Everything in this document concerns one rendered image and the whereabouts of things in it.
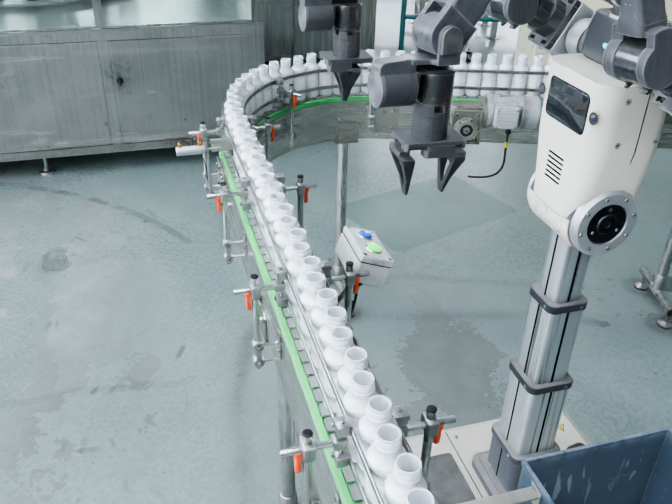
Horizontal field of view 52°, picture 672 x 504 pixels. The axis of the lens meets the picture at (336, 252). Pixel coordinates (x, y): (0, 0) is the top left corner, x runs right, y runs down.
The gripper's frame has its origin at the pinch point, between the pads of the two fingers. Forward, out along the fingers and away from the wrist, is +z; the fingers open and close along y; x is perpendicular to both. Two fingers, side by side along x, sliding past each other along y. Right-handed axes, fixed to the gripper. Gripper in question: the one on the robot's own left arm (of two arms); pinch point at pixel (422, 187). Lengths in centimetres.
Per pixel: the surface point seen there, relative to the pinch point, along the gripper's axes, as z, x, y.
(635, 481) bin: 58, -21, 43
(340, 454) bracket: 35.7, -20.5, -18.4
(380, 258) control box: 29.1, 25.1, 3.5
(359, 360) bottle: 23.9, -12.4, -13.4
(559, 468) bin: 49, -22, 24
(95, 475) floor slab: 141, 83, -71
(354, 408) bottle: 28.3, -18.5, -15.9
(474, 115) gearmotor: 40, 136, 81
